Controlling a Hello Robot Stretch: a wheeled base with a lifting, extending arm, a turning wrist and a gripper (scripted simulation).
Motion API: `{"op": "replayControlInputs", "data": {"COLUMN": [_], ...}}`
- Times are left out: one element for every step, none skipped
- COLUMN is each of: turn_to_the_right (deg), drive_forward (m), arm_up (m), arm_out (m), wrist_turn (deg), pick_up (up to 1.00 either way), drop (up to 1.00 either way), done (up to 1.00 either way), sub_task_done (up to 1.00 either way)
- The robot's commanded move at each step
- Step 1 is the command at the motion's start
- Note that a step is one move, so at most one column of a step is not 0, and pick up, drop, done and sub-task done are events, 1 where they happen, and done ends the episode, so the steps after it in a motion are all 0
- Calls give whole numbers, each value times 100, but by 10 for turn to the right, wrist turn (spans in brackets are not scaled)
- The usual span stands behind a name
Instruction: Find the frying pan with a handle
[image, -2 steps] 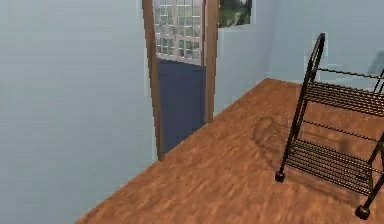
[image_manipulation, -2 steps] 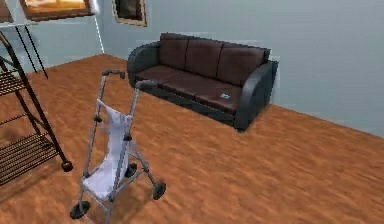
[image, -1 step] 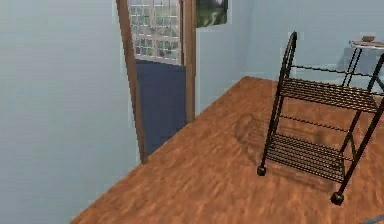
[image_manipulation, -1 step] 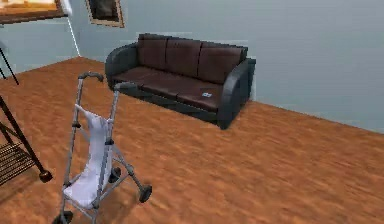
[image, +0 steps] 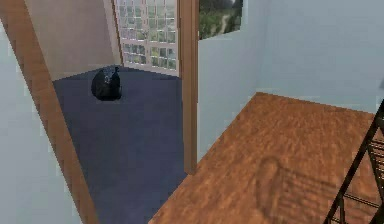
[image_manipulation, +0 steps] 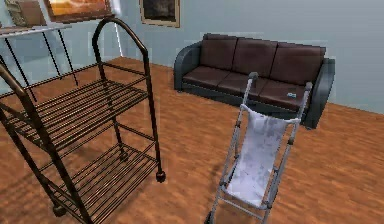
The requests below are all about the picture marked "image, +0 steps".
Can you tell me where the black garbage bag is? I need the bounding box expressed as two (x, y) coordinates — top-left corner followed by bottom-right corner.
(90, 66), (123, 102)

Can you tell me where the white grid window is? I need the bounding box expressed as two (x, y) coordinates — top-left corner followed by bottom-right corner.
(113, 0), (180, 78)

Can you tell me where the framed green landscape picture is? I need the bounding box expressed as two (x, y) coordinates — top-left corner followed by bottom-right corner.
(198, 0), (244, 41)

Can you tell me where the brown wooden door frame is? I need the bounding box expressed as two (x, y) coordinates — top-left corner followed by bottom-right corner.
(0, 0), (200, 224)

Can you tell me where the black wire rack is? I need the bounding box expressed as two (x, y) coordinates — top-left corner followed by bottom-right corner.
(322, 99), (384, 224)

